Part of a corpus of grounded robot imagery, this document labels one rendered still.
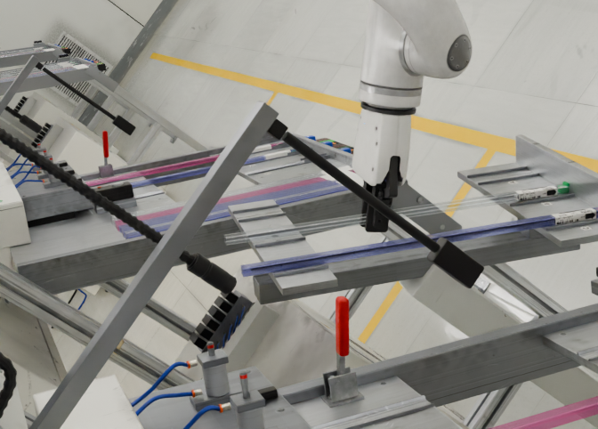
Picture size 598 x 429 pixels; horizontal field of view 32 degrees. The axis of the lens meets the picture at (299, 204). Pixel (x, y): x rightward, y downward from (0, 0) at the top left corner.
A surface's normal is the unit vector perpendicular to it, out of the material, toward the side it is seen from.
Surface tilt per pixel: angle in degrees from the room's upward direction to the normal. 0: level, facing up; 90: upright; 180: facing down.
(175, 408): 45
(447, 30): 107
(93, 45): 90
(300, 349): 0
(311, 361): 0
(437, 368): 90
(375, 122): 29
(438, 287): 90
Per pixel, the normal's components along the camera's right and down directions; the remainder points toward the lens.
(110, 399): -0.13, -0.96
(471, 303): 0.25, 0.29
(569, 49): -0.75, -0.54
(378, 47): -0.64, 0.18
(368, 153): -0.96, -0.02
